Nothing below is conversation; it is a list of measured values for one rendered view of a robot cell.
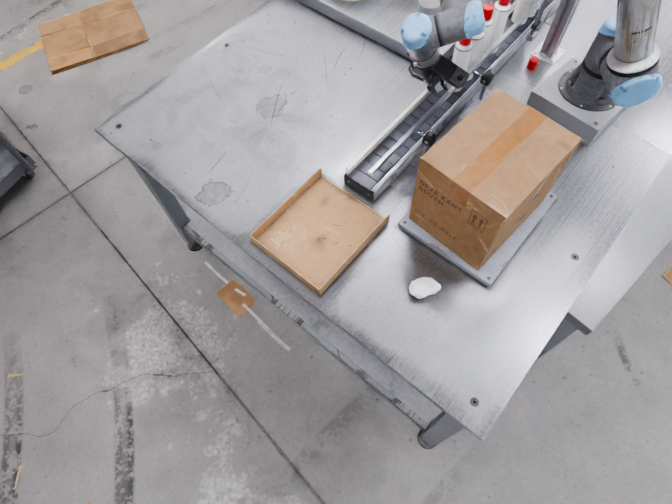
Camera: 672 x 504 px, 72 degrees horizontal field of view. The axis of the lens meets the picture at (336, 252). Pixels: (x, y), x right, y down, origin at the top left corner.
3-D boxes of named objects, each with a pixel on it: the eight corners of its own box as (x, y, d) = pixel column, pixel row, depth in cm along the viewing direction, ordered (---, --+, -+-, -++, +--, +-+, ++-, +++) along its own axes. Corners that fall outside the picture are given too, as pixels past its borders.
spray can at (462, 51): (451, 79, 152) (464, 22, 133) (465, 86, 150) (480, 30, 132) (442, 88, 150) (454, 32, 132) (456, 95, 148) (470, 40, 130)
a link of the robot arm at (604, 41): (619, 49, 139) (645, 6, 128) (633, 80, 133) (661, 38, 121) (579, 49, 140) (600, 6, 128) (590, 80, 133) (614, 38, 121)
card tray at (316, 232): (321, 175, 142) (320, 167, 139) (388, 220, 134) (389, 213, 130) (251, 242, 132) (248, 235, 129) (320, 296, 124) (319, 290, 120)
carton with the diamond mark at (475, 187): (473, 156, 141) (497, 87, 117) (542, 202, 132) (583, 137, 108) (408, 218, 132) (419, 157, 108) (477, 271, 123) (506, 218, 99)
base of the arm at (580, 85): (577, 66, 150) (592, 39, 142) (622, 86, 146) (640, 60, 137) (555, 91, 145) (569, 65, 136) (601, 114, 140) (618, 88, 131)
